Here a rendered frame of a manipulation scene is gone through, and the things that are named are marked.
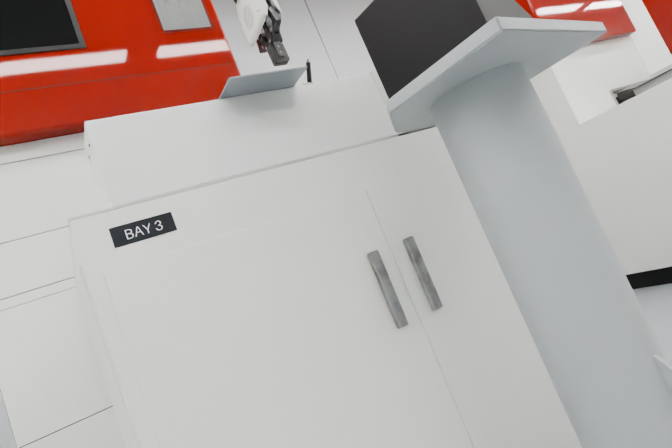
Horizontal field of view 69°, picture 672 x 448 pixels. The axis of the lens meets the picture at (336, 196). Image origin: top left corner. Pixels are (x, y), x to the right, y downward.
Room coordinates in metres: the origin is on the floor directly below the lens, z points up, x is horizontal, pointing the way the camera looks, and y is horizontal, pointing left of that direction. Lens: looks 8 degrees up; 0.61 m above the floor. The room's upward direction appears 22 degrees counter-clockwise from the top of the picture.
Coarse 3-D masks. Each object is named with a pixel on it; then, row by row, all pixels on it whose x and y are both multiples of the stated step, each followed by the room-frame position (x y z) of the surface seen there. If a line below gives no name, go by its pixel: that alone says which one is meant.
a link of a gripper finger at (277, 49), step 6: (270, 30) 0.91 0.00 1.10; (276, 36) 0.92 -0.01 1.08; (276, 42) 0.92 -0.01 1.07; (270, 48) 0.92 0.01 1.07; (276, 48) 0.92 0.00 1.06; (282, 48) 0.92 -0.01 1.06; (276, 54) 0.92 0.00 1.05; (282, 54) 0.92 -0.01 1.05; (276, 60) 0.92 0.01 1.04; (282, 60) 0.92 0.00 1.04; (288, 60) 0.93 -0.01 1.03
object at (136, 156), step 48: (240, 96) 0.82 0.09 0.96; (288, 96) 0.87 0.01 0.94; (336, 96) 0.92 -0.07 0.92; (96, 144) 0.70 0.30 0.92; (144, 144) 0.73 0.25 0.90; (192, 144) 0.77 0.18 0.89; (240, 144) 0.81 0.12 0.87; (288, 144) 0.85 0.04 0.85; (336, 144) 0.90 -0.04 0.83; (144, 192) 0.72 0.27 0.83
